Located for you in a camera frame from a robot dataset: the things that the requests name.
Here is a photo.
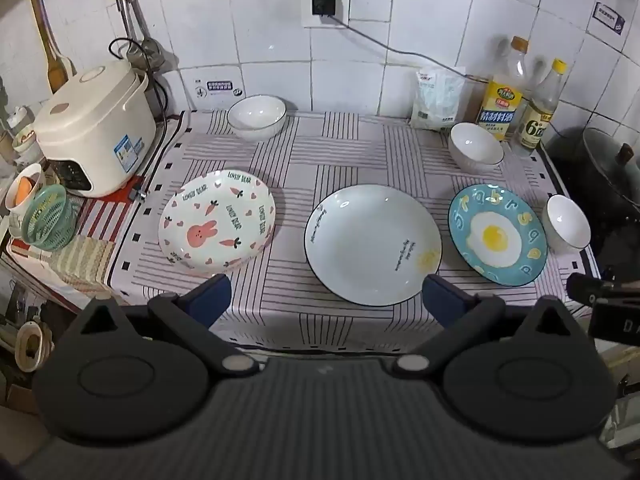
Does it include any glass wok lid wooden knob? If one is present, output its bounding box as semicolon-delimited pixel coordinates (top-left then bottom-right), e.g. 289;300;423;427
580;127;640;203

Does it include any red striped cloth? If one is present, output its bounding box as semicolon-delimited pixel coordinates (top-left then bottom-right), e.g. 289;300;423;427
9;110;168;273

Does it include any black wok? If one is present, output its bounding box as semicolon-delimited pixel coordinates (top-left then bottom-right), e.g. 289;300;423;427
547;127;640;226

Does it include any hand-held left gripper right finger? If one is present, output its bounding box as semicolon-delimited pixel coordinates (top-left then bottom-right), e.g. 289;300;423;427
394;274;574;379

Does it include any large white plate dark rim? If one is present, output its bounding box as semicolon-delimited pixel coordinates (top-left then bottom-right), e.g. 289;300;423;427
304;184;443;307

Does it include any wooden spatula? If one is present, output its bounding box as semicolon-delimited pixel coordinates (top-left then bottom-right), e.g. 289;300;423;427
27;0;76;94

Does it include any white plastic packet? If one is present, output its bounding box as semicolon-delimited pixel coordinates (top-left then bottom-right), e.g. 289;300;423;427
410;67;467;131

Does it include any blue fried egg print plate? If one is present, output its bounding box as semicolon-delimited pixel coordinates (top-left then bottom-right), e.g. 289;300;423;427
448;183;548;287

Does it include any yellow cooking wine bottle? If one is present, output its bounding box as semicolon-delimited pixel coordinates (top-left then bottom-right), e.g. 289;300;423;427
479;36;530;142

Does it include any black power cable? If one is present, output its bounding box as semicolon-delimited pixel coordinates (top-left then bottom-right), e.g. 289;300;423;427
324;0;482;82

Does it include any hanging metal ladle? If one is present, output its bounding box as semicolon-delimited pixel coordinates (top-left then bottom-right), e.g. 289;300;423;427
109;0;177;74

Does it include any white bowl with dark rim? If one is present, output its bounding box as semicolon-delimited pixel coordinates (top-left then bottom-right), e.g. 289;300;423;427
226;95;287;142
448;122;505;175
542;194;592;255

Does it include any striped white tablecloth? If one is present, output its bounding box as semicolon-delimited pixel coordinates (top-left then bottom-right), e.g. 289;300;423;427
112;109;601;357

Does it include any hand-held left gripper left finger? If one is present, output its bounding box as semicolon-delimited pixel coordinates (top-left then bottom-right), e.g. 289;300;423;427
74;274;259;379

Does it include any cream rice cooker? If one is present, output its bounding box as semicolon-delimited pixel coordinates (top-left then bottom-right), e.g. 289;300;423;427
32;64;158;198

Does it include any beige tape roll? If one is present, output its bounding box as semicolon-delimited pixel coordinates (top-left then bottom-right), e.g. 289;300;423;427
14;321;54;374

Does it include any wall sticker dark frame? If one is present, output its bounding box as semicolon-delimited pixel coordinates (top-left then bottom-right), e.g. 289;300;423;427
594;2;627;36

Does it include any white wall socket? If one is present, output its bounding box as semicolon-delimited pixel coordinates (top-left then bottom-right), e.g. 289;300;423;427
301;0;351;29

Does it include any white cup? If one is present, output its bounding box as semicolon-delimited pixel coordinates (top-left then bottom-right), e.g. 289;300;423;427
4;162;47;225

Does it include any bunny and carrot print plate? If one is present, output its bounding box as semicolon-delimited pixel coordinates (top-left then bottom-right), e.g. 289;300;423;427
158;170;277;276

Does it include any checked dish cloth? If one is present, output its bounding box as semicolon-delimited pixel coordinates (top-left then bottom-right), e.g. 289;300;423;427
49;236;119;294

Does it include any green plastic basket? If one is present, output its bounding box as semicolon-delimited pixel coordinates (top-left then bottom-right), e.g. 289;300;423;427
22;184;69;251

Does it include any clear vinegar bottle yellow cap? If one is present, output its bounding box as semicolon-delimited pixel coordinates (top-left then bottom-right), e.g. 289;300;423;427
517;58;568;151

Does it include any white wall label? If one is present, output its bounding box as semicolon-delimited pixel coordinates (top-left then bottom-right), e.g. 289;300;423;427
194;78;246;99

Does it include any rice cooker power cord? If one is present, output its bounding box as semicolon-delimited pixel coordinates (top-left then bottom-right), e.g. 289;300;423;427
109;37;170;126

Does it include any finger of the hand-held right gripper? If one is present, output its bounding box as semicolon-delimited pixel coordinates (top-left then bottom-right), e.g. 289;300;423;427
566;272;640;307

